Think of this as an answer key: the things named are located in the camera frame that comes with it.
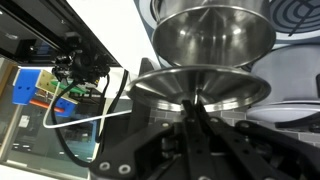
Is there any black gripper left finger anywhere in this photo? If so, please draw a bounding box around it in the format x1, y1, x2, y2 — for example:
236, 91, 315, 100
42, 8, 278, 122
182, 100, 216, 180

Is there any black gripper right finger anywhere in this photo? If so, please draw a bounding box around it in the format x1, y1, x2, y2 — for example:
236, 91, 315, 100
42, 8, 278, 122
196, 102, 287, 180

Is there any steel pot lid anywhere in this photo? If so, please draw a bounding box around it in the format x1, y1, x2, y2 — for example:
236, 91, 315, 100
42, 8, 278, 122
125, 65, 271, 112

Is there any steel pot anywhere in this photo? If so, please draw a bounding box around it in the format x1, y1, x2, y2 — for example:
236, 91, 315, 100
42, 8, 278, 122
151, 0, 276, 67

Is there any white cable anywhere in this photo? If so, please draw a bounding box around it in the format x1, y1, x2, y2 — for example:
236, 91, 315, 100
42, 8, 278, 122
42, 81, 134, 130

